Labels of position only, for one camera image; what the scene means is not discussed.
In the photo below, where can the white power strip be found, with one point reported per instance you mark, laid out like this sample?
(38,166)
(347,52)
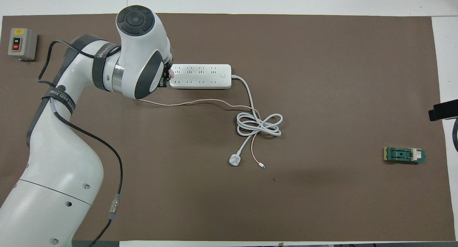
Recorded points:
(200,77)

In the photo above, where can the brown table mat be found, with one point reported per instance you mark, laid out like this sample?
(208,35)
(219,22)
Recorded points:
(250,204)

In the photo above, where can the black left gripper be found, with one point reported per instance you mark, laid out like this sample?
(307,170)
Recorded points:
(164,83)

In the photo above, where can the grey on-off switch box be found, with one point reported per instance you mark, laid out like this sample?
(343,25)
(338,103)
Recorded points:
(21,44)

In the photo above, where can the green knife switch board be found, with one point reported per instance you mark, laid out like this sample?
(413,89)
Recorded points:
(402,155)

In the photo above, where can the pink charger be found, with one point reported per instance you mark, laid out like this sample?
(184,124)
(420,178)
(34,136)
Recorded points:
(171,73)

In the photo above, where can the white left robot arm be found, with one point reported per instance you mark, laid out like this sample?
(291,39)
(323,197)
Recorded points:
(64,168)

